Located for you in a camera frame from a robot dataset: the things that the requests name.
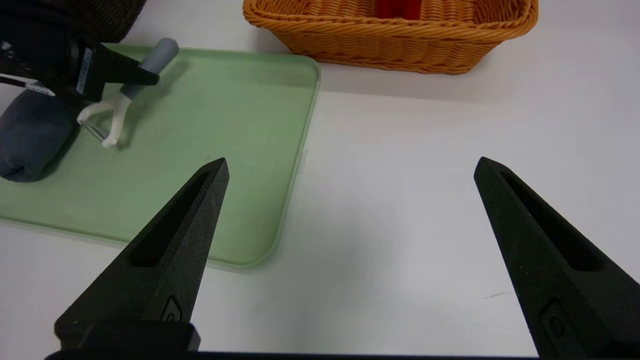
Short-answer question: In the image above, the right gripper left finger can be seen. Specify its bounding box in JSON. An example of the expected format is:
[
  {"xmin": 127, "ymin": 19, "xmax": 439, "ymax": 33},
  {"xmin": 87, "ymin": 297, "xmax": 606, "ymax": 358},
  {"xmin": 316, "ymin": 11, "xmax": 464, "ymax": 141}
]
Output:
[{"xmin": 54, "ymin": 157, "xmax": 230, "ymax": 351}]

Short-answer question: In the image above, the dark grey towel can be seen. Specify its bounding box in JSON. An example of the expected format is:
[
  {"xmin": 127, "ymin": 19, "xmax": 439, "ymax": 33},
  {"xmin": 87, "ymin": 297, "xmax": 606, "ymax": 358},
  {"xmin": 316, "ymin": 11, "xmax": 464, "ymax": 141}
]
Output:
[{"xmin": 0, "ymin": 87, "xmax": 81, "ymax": 183}]

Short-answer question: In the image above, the dark brown wicker basket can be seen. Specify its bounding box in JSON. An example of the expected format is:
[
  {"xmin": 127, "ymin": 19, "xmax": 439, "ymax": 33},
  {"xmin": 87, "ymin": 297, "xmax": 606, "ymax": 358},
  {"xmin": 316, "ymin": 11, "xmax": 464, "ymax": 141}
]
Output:
[{"xmin": 65, "ymin": 0, "xmax": 148, "ymax": 43}]

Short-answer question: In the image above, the red soda can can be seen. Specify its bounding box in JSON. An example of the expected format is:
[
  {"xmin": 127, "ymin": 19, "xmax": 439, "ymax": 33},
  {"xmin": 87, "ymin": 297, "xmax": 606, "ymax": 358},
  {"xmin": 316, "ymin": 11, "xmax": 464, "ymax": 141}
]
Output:
[{"xmin": 374, "ymin": 0, "xmax": 423, "ymax": 21}]

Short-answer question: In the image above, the light green plastic tray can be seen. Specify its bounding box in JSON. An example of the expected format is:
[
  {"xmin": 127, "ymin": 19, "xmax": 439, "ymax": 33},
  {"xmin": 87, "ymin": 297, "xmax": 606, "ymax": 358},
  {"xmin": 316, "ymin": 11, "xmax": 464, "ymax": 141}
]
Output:
[{"xmin": 0, "ymin": 44, "xmax": 321, "ymax": 271}]

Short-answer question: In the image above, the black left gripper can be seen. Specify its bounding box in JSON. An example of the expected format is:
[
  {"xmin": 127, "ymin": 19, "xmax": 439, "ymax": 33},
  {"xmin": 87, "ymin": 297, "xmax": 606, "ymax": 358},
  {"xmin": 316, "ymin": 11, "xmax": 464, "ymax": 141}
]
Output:
[{"xmin": 0, "ymin": 15, "xmax": 161, "ymax": 103}]

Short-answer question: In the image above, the orange wicker basket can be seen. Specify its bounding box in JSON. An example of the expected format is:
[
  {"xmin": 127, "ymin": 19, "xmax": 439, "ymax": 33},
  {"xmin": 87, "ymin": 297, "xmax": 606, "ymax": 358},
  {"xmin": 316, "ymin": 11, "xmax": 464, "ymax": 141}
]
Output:
[{"xmin": 243, "ymin": 0, "xmax": 539, "ymax": 76}]

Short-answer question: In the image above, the white peeler with grey handle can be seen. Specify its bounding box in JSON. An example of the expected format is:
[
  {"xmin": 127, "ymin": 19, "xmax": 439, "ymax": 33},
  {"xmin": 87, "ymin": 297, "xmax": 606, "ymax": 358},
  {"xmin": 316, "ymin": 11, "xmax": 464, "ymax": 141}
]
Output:
[{"xmin": 76, "ymin": 37, "xmax": 180, "ymax": 149}]

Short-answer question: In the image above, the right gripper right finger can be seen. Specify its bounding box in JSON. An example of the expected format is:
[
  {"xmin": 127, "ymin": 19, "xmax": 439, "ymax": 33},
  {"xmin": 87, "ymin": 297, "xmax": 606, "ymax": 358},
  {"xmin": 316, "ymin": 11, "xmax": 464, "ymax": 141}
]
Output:
[{"xmin": 473, "ymin": 156, "xmax": 640, "ymax": 360}]

